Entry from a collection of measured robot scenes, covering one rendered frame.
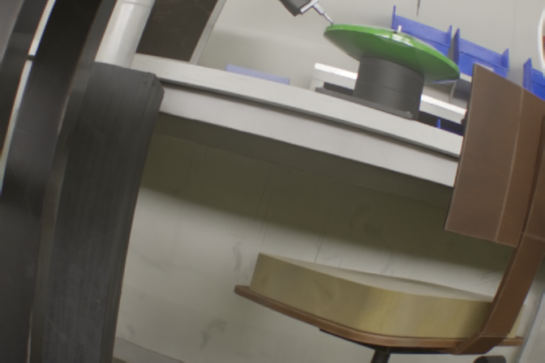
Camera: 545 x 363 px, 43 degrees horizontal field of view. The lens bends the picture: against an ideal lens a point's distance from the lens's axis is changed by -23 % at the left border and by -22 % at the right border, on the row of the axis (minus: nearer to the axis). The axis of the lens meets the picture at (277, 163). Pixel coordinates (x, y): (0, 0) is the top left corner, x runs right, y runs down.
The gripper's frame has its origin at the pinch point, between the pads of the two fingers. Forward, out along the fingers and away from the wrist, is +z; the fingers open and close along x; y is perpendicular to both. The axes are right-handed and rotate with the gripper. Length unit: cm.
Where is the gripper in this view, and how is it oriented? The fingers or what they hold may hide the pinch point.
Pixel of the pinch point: (332, 23)
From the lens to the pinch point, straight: 172.7
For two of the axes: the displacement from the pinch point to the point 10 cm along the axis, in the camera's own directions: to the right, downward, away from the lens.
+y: -7.6, 6.4, -0.6
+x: 0.3, -0.5, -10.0
